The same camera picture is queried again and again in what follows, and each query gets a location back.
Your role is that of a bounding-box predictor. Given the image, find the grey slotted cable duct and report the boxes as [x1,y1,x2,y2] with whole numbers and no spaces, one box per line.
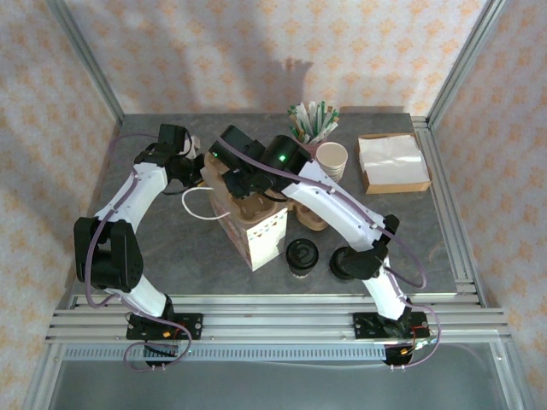
[63,346,388,363]

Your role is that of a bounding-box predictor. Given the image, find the thin purple base wire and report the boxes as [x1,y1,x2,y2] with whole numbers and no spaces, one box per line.
[384,305,445,372]
[123,324,202,372]

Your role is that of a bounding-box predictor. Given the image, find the green white stick packet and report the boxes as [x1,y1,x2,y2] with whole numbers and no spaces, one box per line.
[287,105,303,138]
[298,101,315,138]
[311,100,327,138]
[319,106,341,141]

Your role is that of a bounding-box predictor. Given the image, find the aluminium frame leg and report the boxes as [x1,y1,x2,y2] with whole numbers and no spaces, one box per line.
[21,341,65,410]
[489,341,533,410]

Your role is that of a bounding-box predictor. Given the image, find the stack of white napkins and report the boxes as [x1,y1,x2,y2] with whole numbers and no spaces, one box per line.
[358,135,431,185]

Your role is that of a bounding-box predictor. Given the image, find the white paper gift bag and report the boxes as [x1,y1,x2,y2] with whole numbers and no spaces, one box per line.
[181,161,288,272]

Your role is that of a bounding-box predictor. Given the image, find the aluminium frame post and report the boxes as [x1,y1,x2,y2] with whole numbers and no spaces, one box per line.
[426,0,509,126]
[44,0,126,126]

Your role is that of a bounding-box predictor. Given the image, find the brown cardboard napkin box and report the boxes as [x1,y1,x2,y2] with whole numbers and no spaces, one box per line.
[357,132,433,196]

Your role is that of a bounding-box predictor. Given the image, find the stack of cardboard cup carriers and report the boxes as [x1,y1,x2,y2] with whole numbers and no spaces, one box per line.
[286,198,332,232]

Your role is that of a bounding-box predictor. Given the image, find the aluminium frame rail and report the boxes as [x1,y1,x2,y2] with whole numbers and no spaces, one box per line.
[44,294,512,343]

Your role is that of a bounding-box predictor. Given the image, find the pink cylindrical holder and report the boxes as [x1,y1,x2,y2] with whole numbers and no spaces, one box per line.
[294,135,329,160]

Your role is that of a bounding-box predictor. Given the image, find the black plastic cup lid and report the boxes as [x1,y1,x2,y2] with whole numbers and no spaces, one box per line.
[285,237,321,271]

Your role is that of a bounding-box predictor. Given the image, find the stack of black cup lids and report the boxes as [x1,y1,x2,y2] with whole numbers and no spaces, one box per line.
[328,247,364,281]

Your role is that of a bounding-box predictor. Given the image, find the stack of white paper cups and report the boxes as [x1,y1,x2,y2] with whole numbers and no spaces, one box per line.
[315,141,348,184]

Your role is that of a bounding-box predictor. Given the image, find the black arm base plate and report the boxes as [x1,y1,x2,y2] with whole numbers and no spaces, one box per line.
[352,311,428,341]
[126,313,204,342]

